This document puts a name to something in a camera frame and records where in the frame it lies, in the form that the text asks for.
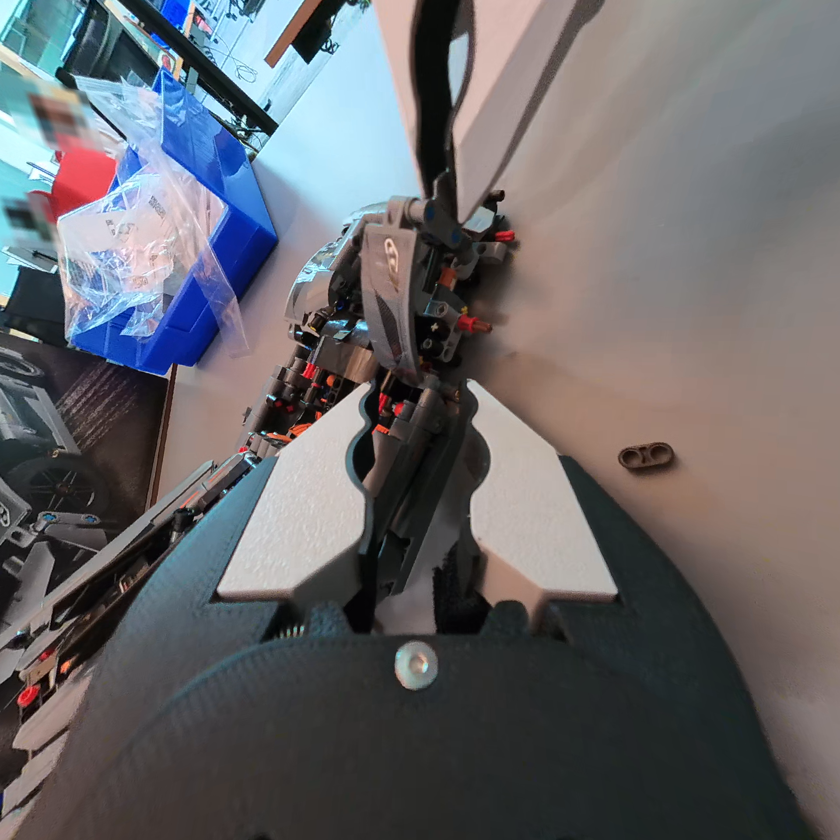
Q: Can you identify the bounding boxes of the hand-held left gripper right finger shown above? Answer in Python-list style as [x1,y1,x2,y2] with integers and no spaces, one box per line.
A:
[432,378,622,635]

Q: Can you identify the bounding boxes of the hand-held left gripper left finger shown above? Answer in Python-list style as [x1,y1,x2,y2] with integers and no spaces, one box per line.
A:
[215,379,383,632]

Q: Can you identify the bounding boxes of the black monitor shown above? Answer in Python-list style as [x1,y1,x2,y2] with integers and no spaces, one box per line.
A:
[291,0,350,64]

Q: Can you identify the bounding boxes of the clear plastic bags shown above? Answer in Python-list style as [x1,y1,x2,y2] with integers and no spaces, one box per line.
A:
[56,72,254,359]

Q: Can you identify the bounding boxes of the small dark lego beam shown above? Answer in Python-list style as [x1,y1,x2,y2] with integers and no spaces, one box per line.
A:
[619,442,676,472]

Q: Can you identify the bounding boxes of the grey lego car model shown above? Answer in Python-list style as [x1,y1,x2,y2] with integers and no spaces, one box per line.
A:
[0,190,522,815]

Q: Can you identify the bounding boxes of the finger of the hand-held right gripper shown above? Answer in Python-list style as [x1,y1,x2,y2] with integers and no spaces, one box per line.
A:
[451,0,606,225]
[373,0,455,199]

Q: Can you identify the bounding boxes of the blue plastic bin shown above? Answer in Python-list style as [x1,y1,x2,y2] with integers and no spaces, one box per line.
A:
[69,66,278,377]

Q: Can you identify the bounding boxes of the black desk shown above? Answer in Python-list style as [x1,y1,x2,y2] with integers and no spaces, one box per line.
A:
[62,0,281,137]

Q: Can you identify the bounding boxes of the dark printed lego box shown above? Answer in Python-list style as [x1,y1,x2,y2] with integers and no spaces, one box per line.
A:
[0,331,177,631]

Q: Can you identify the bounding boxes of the red chair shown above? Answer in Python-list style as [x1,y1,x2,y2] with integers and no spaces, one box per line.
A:
[51,147,137,223]

